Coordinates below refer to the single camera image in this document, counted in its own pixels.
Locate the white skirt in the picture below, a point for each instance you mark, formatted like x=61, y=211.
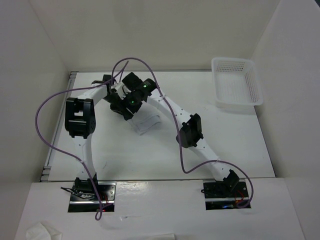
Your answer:
x=141, y=126

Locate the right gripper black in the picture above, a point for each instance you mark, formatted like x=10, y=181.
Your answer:
x=134, y=109

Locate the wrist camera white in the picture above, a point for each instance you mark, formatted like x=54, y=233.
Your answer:
x=125, y=91
x=117, y=87

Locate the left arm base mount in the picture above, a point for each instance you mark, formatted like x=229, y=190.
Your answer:
x=87, y=202

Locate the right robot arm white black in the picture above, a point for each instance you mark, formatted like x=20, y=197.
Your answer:
x=188, y=129

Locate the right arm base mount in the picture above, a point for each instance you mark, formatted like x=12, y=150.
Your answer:
x=218, y=198

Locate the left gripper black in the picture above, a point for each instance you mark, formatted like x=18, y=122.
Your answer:
x=114, y=108

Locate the aluminium table edge rail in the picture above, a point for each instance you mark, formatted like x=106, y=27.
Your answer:
x=47, y=167

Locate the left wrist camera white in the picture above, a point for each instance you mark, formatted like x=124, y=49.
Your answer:
x=117, y=87

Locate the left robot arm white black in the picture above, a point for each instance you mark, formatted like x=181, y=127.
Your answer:
x=80, y=122

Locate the crumpled white tissue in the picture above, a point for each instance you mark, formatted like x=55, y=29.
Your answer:
x=43, y=231

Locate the white perforated plastic basket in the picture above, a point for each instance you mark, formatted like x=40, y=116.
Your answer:
x=236, y=83

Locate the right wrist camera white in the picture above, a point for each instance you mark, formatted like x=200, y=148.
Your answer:
x=125, y=91

